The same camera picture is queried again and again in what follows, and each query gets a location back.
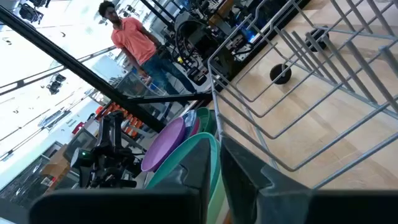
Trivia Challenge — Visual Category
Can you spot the light green plate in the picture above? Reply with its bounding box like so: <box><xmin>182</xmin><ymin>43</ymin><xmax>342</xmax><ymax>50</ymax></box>
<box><xmin>206</xmin><ymin>169</ymin><xmax>227</xmax><ymax>224</ymax></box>

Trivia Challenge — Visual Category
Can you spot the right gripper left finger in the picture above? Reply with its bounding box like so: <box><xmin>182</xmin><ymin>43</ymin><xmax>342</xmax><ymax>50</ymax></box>
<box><xmin>29</xmin><ymin>138</ymin><xmax>213</xmax><ymax>224</ymax></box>

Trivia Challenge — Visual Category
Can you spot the grey wire dish rack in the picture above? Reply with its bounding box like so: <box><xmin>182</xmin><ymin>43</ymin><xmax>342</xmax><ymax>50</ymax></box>
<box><xmin>206</xmin><ymin>0</ymin><xmax>398</xmax><ymax>191</ymax></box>

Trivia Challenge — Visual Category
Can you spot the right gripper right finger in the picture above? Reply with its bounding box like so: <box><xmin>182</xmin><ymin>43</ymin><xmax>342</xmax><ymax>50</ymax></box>
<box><xmin>220</xmin><ymin>136</ymin><xmax>398</xmax><ymax>224</ymax></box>

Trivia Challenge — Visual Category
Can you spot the black ceiling light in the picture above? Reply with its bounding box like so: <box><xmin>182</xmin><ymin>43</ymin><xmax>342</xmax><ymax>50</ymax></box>
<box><xmin>46</xmin><ymin>73</ymin><xmax>67</xmax><ymax>95</ymax></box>
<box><xmin>18</xmin><ymin>2</ymin><xmax>44</xmax><ymax>24</ymax></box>

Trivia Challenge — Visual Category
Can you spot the cardboard box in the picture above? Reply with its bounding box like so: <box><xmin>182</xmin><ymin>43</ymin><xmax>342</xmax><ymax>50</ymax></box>
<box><xmin>40</xmin><ymin>144</ymin><xmax>71</xmax><ymax>188</ymax></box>

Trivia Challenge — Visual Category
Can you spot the purple plate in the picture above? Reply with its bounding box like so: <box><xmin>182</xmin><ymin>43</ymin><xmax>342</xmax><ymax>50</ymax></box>
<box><xmin>141</xmin><ymin>116</ymin><xmax>187</xmax><ymax>173</ymax></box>

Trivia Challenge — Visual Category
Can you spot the blue patterned plate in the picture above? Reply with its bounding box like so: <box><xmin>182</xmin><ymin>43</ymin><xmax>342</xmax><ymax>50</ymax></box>
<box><xmin>182</xmin><ymin>109</ymin><xmax>198</xmax><ymax>138</ymax></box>

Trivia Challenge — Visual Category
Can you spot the teal plate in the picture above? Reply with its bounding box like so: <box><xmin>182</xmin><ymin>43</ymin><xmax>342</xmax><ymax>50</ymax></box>
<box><xmin>144</xmin><ymin>132</ymin><xmax>222</xmax><ymax>203</ymax></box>

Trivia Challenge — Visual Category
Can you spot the person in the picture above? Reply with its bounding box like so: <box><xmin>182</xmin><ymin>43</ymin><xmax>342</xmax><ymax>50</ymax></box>
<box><xmin>98</xmin><ymin>0</ymin><xmax>200</xmax><ymax>95</ymax></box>

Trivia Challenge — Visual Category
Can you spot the orange storage rack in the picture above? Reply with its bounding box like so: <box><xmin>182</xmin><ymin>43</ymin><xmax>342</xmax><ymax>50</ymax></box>
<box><xmin>95</xmin><ymin>102</ymin><xmax>144</xmax><ymax>138</ymax></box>

